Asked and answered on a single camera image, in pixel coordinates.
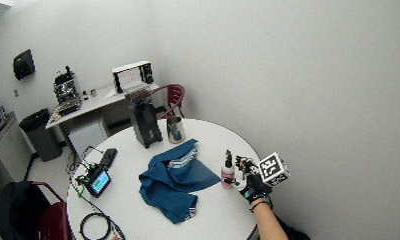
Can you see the black electronics rig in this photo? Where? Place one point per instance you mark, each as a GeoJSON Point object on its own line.
{"type": "Point", "coordinates": [67, 93]}

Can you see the white marker cube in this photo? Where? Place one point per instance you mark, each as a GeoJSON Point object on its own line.
{"type": "Point", "coordinates": [273, 169]}

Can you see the black rectangular device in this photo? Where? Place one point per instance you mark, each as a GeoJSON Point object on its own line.
{"type": "Point", "coordinates": [108, 157]}

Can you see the white side desk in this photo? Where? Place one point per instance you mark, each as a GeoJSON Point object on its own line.
{"type": "Point", "coordinates": [91, 106]}

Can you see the white box with screen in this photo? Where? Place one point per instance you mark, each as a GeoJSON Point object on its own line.
{"type": "Point", "coordinates": [132, 76]}

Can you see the red chair with black jacket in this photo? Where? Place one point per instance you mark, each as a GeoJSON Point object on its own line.
{"type": "Point", "coordinates": [28, 213]}

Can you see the pink spray bottle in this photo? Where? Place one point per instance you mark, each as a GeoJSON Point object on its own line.
{"type": "Point", "coordinates": [228, 171]}

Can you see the white cabinet counter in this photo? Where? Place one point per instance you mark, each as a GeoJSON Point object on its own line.
{"type": "Point", "coordinates": [2, 150]}

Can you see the black trash bin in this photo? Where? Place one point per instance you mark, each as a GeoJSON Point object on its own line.
{"type": "Point", "coordinates": [40, 133]}

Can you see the blue towel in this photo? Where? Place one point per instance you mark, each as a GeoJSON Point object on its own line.
{"type": "Point", "coordinates": [175, 178]}

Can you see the metal cup with blue print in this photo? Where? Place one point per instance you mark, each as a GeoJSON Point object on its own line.
{"type": "Point", "coordinates": [175, 130]}

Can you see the small screen device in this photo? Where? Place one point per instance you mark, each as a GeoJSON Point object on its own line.
{"type": "Point", "coordinates": [97, 181]}

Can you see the black wall dispenser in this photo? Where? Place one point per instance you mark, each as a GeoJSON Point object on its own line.
{"type": "Point", "coordinates": [23, 64]}

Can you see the black box stand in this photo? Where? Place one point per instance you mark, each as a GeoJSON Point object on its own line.
{"type": "Point", "coordinates": [144, 121]}

